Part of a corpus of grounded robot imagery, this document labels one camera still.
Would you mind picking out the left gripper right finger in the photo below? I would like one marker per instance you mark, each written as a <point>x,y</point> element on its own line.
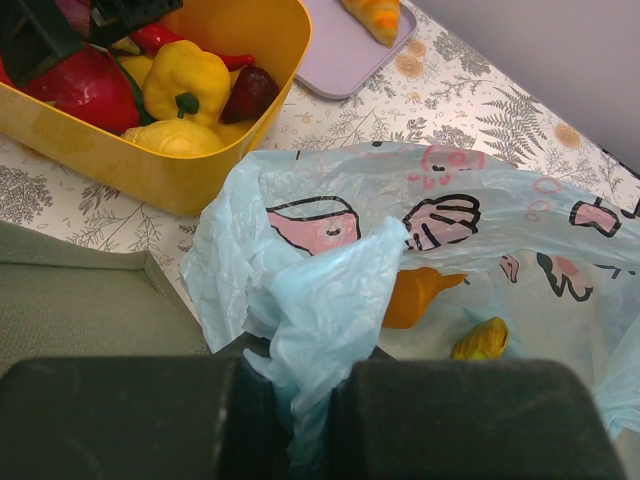
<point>461,419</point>

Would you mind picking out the light blue plastic bag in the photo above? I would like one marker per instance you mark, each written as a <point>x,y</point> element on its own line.
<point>303,248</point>

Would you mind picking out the yellow pear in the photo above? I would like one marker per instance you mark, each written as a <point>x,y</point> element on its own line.
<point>176,137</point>

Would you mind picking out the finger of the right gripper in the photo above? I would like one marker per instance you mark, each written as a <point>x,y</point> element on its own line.
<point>113,20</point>
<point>35,37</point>

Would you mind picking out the orange croissant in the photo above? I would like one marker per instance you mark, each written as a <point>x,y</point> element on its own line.
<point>379,17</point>

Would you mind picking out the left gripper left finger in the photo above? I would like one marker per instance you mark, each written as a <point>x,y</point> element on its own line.
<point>154,417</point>

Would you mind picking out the green canvas tote bag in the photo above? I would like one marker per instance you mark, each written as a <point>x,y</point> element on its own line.
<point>63,300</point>

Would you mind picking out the yellow bell pepper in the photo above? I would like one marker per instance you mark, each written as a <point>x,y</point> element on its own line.
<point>185,82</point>

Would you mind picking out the yellow banana bunch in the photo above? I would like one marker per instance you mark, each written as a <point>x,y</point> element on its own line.
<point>487,340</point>

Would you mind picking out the pink dragon fruit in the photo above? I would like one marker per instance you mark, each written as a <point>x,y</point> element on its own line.
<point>89,86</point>

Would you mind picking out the red apple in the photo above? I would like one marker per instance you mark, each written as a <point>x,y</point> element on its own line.
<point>253,92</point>

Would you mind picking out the purple tray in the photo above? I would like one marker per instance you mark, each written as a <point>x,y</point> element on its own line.
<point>342,54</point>

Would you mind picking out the yellow plastic fruit basket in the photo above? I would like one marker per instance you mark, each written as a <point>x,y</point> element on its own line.
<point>276,33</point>

